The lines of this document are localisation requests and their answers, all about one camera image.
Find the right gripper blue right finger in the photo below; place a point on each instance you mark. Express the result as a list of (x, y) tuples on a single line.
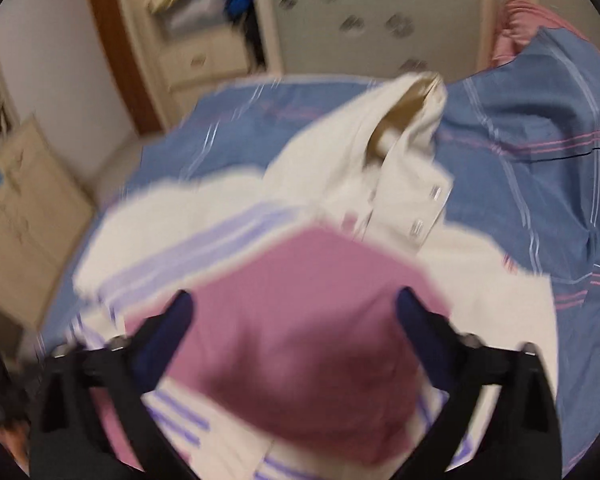
[(434, 341)]

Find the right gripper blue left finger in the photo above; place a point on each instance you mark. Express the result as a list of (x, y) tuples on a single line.
[(155, 343)]

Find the pink and cream hooded jacket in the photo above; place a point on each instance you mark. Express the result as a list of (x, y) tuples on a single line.
[(295, 366)]

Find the light wood sideboard cabinet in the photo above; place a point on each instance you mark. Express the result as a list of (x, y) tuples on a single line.
[(43, 215)]

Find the blue plaid bed cover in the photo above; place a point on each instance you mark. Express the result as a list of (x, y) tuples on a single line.
[(522, 146)]

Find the upper wardrobe drawer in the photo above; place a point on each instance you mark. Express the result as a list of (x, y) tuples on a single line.
[(203, 58)]

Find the pink folded quilt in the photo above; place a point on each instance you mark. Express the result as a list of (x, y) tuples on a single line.
[(517, 23)]

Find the brown wooden door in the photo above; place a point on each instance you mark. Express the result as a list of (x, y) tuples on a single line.
[(123, 67)]

